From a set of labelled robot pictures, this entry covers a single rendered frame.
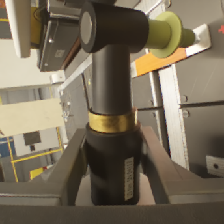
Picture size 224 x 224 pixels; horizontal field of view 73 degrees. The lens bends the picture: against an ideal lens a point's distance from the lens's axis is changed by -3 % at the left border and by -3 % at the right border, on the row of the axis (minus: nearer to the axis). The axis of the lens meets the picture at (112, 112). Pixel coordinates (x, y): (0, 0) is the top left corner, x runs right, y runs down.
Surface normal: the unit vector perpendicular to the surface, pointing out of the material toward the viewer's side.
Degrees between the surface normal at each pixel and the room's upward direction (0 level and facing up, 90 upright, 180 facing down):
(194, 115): 0
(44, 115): 90
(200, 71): 0
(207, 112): 0
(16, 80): 90
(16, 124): 90
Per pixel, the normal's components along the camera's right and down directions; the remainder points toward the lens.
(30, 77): 0.47, -0.04
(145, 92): -0.87, 0.16
